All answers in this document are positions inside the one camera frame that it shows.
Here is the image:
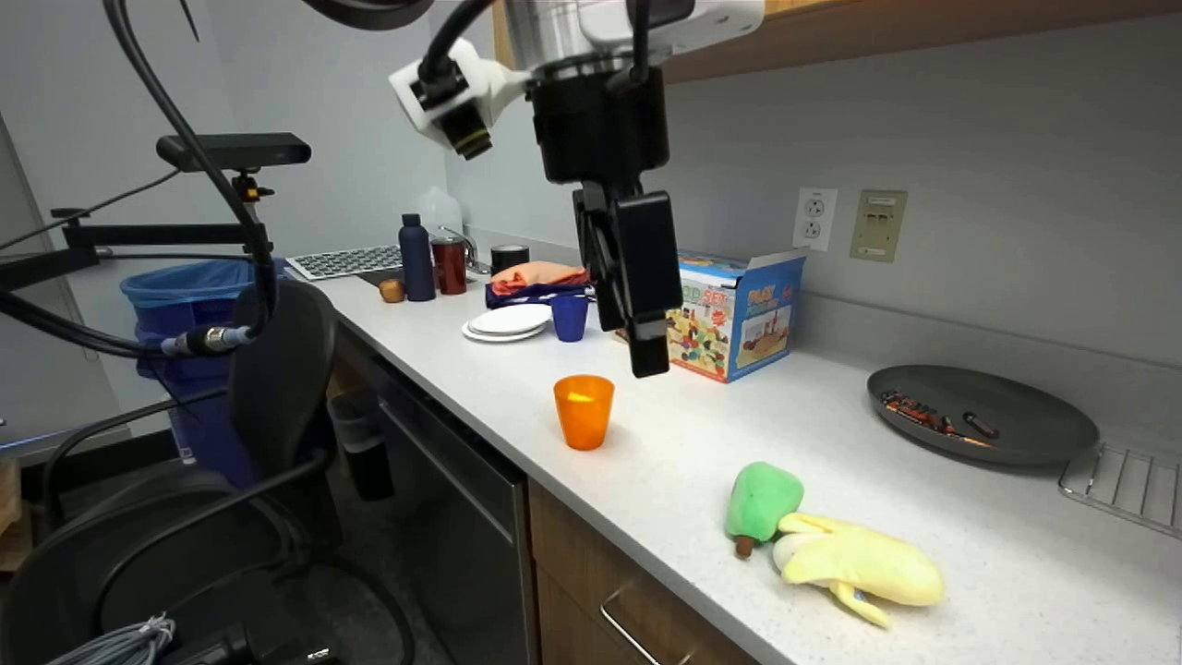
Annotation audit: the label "wooden upper cabinet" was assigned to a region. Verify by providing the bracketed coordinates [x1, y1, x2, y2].
[491, 0, 1182, 94]

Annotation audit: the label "dark blue tray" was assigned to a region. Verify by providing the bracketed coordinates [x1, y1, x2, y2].
[484, 279, 603, 314]

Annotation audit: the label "blue trash bin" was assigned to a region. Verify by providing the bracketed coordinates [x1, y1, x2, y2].
[118, 254, 294, 492]

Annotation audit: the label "black camera stand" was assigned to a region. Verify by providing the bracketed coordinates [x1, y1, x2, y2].
[0, 165, 282, 299]

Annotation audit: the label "wooden lower drawer cabinet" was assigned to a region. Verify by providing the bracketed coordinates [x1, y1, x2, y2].
[523, 479, 767, 665]

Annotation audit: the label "beige light switch plate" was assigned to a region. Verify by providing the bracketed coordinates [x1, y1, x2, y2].
[849, 186, 912, 266]

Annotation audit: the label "small black cup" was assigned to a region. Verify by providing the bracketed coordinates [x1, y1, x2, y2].
[486, 242, 537, 279]

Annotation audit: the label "red orange plush toy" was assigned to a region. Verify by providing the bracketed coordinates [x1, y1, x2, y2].
[486, 258, 598, 299]

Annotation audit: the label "green pear plush toy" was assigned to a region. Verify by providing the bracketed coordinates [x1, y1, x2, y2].
[723, 457, 809, 565]

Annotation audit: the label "clear plastic bottle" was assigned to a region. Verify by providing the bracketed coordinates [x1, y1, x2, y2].
[419, 181, 473, 248]

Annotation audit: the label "red cup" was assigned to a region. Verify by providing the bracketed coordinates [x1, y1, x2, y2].
[428, 238, 478, 299]

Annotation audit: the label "orange plastic cup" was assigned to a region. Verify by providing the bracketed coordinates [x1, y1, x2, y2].
[549, 372, 618, 455]

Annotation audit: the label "silver drawer handle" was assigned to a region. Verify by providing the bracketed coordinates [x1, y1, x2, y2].
[595, 577, 664, 665]

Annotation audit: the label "toy food pieces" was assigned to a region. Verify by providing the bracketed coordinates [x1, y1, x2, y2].
[881, 393, 1003, 450]

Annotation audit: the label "round dark hot plate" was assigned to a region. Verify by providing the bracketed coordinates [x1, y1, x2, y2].
[865, 361, 1106, 472]

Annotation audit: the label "yellow banana plush toy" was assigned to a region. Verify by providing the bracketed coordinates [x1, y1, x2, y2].
[767, 509, 948, 636]

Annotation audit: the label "black bar camera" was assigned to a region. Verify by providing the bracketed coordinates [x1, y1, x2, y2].
[156, 131, 313, 175]

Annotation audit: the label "blue cup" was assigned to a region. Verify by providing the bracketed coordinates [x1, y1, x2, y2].
[545, 287, 595, 343]

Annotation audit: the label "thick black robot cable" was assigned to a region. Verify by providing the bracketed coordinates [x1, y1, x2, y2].
[0, 0, 282, 365]

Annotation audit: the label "white wall outlet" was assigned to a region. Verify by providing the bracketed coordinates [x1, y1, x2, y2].
[792, 186, 843, 254]

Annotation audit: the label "black dishwasher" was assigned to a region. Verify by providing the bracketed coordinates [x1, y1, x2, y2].
[368, 365, 537, 665]

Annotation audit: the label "black office chair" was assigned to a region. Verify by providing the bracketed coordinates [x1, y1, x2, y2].
[0, 279, 419, 665]

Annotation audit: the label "dark blue bottle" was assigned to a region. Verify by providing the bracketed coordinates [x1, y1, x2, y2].
[395, 212, 439, 307]

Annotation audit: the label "white plate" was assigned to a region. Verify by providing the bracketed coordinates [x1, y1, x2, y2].
[459, 323, 549, 349]
[465, 302, 556, 340]

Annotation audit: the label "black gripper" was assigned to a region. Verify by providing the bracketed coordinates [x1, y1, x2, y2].
[528, 59, 688, 382]

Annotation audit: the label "grey keyboard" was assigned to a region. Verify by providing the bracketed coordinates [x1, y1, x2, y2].
[286, 242, 405, 283]

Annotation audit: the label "colourful toy box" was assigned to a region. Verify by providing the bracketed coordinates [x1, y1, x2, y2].
[662, 248, 809, 388]

